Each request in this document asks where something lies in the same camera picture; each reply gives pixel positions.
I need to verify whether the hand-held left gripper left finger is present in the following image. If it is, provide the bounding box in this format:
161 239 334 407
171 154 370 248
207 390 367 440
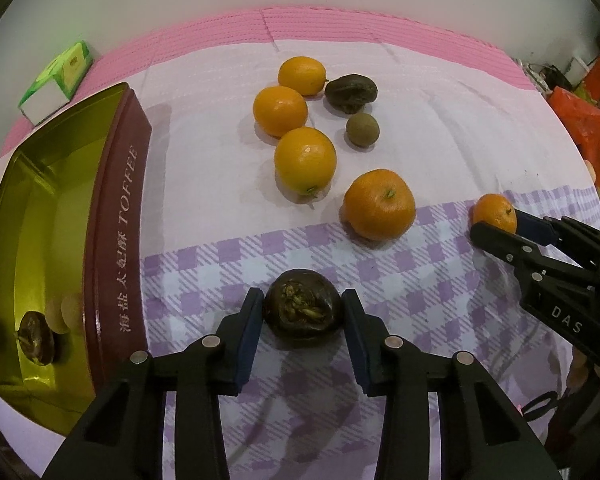
40 287 266 480

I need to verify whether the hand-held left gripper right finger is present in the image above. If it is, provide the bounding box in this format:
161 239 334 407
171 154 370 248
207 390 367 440
341 287 563 480

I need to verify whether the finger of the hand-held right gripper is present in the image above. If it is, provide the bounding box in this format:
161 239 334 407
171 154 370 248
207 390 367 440
470 221 549 274
511 207 600 267

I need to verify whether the small tangerine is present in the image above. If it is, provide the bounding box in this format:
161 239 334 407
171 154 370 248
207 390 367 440
473 193 518 235

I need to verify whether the dark brown passion fruit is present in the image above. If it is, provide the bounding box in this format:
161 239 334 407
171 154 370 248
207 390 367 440
262 268 344 348
324 74 379 115
16 311 58 366

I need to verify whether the large tangerine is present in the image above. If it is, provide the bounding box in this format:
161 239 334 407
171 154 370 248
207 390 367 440
343 169 417 241

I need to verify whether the yellow-orange orange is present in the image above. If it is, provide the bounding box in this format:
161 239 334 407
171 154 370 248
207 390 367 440
252 86 309 138
274 127 338 205
278 56 329 97

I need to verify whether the gold and maroon tin box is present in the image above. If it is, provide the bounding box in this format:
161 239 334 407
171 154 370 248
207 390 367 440
0 82 153 436

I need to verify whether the person's right hand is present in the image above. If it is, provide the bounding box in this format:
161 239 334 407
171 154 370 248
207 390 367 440
566 344 600 411

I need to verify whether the red plastic bag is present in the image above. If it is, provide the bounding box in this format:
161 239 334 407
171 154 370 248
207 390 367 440
547 86 600 188

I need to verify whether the lilac checkered tablecloth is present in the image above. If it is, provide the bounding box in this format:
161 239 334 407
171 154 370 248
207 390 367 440
0 37 600 480

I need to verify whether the dark clutter pile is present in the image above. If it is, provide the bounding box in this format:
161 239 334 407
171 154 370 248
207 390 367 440
517 60 576 95

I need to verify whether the pink quilted table cover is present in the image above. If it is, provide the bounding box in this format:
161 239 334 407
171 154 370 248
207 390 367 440
0 5 543 161

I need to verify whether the green and white tissue box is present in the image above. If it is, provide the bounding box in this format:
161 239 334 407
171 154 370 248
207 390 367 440
18 40 95 126

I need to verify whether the black cable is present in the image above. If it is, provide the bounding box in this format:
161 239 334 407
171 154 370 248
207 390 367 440
521 391 558 422

